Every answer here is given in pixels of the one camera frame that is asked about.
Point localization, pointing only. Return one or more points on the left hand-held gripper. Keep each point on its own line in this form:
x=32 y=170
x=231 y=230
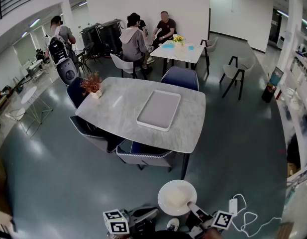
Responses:
x=116 y=226

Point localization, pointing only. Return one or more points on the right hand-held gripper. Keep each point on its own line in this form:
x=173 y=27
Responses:
x=223 y=220

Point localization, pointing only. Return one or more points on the white round plate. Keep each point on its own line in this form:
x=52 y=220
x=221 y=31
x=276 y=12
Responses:
x=165 y=205

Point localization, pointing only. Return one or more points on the person's right forearm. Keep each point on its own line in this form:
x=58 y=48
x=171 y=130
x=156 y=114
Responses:
x=213 y=235

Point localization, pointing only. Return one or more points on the person's left forearm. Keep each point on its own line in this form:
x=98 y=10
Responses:
x=118 y=236

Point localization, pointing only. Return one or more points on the grey marble dining table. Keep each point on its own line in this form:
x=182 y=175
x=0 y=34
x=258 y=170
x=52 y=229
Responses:
x=123 y=113

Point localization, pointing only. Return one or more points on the person's dark trousers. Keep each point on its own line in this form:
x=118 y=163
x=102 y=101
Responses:
x=173 y=235

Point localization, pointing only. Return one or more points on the white power strip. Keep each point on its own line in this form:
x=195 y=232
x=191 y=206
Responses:
x=233 y=206

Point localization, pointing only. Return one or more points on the blue upholstered chair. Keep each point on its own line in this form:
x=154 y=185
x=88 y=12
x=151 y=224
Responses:
x=76 y=93
x=180 y=77
x=93 y=136
x=145 y=158

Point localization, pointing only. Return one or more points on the grey tray with white rim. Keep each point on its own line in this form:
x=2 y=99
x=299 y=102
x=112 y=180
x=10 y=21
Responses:
x=158 y=109

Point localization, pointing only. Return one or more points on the black trash bin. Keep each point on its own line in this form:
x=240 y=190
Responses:
x=268 y=93

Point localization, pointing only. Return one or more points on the orange potted plant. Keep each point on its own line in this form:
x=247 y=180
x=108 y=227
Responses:
x=92 y=83

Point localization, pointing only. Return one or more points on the white chair with black legs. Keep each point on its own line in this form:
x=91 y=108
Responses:
x=123 y=65

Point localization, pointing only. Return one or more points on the white shelf unit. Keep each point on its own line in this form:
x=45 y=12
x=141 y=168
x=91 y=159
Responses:
x=297 y=93

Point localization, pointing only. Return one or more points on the teal box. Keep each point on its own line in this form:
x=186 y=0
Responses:
x=276 y=77

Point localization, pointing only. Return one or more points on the white square table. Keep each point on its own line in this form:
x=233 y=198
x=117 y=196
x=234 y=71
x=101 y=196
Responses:
x=178 y=53

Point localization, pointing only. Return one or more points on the small blue cloth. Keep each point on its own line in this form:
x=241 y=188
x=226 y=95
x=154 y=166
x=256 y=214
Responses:
x=191 y=48

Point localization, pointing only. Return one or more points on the white and black robot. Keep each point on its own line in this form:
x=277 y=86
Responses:
x=66 y=71

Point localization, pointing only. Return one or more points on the large blue cloth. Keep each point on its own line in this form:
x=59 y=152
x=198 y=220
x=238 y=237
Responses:
x=167 y=45

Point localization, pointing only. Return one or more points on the small round white table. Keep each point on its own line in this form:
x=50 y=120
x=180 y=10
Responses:
x=29 y=94

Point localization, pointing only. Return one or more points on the yellow flowers in vase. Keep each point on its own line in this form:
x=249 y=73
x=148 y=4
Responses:
x=178 y=39

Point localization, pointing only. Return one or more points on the black folding chair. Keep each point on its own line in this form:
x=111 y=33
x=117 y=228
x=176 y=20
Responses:
x=87 y=50

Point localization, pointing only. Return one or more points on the black equipment case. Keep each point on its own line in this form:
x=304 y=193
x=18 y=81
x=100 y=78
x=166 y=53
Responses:
x=89 y=37
x=109 y=36

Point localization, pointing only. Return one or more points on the steel work table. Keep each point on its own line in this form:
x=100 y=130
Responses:
x=35 y=67

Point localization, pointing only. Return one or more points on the grey chair with black frame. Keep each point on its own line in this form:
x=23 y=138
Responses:
x=233 y=70
x=211 y=45

